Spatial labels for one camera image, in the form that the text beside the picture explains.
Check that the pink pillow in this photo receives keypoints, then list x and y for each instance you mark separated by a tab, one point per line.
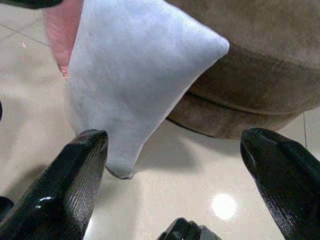
62	32

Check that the silver robot right leg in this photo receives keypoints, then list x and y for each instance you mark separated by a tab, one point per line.
183	231

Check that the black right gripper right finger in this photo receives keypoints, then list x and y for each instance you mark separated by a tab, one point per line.
287	180

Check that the white pillow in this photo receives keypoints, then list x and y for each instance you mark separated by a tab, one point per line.
135	75

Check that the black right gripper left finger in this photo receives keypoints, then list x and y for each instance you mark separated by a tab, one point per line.
57	190

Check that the brown suede sofa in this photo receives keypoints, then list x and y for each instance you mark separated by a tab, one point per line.
262	62

